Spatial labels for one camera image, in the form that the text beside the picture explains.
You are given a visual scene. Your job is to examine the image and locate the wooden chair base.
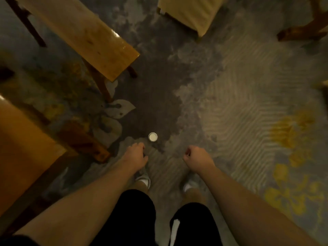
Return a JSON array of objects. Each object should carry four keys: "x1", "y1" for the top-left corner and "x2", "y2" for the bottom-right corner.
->
[{"x1": 276, "y1": 0, "x2": 328, "y2": 42}]

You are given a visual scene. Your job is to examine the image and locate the person's left forearm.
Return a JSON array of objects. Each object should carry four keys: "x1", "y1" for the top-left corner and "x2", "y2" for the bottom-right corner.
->
[{"x1": 13, "y1": 162, "x2": 137, "y2": 246}]

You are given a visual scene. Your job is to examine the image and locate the person's white shoe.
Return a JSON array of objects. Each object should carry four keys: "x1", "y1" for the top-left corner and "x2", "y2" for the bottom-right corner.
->
[
  {"x1": 135, "y1": 168, "x2": 151, "y2": 190},
  {"x1": 182, "y1": 177, "x2": 200, "y2": 193}
]

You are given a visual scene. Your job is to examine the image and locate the black shorts with white stripe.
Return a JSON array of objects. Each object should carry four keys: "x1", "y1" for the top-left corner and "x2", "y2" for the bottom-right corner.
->
[{"x1": 90, "y1": 189, "x2": 224, "y2": 246}]

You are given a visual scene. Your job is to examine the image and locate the person's leg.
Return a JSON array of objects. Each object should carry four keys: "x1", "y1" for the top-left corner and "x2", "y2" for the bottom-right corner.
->
[
  {"x1": 183, "y1": 188, "x2": 207, "y2": 207},
  {"x1": 133, "y1": 180, "x2": 149, "y2": 195}
]

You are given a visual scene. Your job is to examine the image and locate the long wooden bench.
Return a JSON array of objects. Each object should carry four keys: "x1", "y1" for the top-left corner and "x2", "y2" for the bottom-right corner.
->
[{"x1": 3, "y1": 0, "x2": 140, "y2": 103}]

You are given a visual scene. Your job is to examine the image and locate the person's white left shoe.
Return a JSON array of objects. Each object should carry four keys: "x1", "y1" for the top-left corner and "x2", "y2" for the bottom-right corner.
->
[{"x1": 135, "y1": 168, "x2": 151, "y2": 190}]

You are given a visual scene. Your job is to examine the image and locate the person's right forearm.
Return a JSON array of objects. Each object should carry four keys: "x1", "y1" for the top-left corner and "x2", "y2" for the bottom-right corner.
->
[{"x1": 201, "y1": 165, "x2": 322, "y2": 246}]

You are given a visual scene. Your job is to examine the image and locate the person's right hand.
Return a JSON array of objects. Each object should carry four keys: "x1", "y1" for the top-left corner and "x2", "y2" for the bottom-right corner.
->
[{"x1": 182, "y1": 145, "x2": 216, "y2": 175}]

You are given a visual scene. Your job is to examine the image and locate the person's left hand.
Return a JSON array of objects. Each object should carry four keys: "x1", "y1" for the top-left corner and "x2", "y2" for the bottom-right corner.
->
[{"x1": 120, "y1": 142, "x2": 149, "y2": 174}]

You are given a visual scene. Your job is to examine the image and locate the person's left leg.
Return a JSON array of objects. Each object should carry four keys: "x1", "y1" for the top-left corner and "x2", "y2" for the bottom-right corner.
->
[{"x1": 133, "y1": 180, "x2": 149, "y2": 195}]

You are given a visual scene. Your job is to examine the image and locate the yellow cushioned stool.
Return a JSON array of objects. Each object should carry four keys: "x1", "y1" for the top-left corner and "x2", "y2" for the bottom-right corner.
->
[{"x1": 156, "y1": 0, "x2": 229, "y2": 39}]

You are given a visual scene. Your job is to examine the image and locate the person's right leg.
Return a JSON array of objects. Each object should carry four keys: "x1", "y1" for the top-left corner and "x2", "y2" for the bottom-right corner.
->
[{"x1": 183, "y1": 188, "x2": 207, "y2": 207}]

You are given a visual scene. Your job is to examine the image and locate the wooden table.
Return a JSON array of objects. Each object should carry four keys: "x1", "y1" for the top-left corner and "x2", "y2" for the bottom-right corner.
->
[{"x1": 0, "y1": 94, "x2": 111, "y2": 237}]

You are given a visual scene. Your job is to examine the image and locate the person's white right shoe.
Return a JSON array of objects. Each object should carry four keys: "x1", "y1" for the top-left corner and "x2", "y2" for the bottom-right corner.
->
[{"x1": 182, "y1": 177, "x2": 200, "y2": 193}]

